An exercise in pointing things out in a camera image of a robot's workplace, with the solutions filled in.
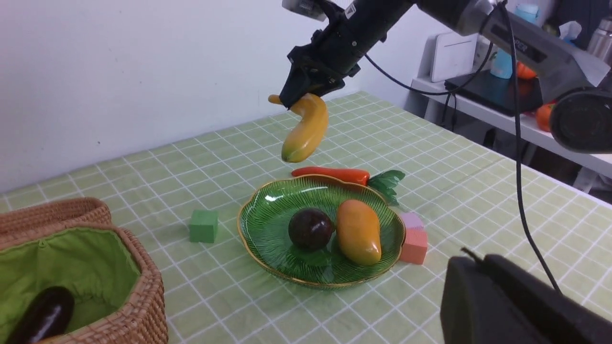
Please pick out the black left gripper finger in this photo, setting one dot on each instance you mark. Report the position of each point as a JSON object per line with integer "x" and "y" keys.
{"x": 491, "y": 300}

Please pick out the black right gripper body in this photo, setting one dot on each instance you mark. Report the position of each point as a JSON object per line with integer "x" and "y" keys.
{"x": 321, "y": 66}

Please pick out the yellow toy banana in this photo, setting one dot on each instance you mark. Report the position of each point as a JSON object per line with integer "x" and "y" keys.
{"x": 304, "y": 139}

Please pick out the orange yellow toy mango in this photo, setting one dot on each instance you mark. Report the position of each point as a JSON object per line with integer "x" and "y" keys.
{"x": 358, "y": 232}

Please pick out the orange toy carrot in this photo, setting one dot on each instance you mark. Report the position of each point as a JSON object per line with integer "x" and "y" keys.
{"x": 384, "y": 183}

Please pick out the dark purple toy plum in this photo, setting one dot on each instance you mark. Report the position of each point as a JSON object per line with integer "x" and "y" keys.
{"x": 310, "y": 229}

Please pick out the purple toy eggplant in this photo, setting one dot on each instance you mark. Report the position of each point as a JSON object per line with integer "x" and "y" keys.
{"x": 47, "y": 316}

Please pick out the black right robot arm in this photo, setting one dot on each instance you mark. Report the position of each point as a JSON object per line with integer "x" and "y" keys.
{"x": 574, "y": 79}

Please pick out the pink foam cube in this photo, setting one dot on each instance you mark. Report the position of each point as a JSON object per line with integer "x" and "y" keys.
{"x": 414, "y": 249}

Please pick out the white router box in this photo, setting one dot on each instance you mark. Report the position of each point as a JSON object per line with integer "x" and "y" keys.
{"x": 453, "y": 56}

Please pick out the black laptop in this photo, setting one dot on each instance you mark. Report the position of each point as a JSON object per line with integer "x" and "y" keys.
{"x": 497, "y": 93}

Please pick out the teal bottle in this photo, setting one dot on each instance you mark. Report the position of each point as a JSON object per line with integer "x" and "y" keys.
{"x": 502, "y": 66}

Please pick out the green glass leaf plate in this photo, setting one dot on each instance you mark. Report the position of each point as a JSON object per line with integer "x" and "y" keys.
{"x": 263, "y": 225}

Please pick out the green checkered tablecloth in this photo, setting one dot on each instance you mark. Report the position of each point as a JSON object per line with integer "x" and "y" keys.
{"x": 216, "y": 294}

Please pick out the green foam cube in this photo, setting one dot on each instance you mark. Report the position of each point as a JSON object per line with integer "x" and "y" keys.
{"x": 203, "y": 226}

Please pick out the woven wicker basket lid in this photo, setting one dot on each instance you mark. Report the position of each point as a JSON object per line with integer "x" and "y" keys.
{"x": 82, "y": 209}

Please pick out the woven wicker basket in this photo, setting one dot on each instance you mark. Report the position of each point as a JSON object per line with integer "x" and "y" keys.
{"x": 118, "y": 290}

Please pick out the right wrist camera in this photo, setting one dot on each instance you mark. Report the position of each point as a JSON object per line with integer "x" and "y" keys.
{"x": 319, "y": 10}

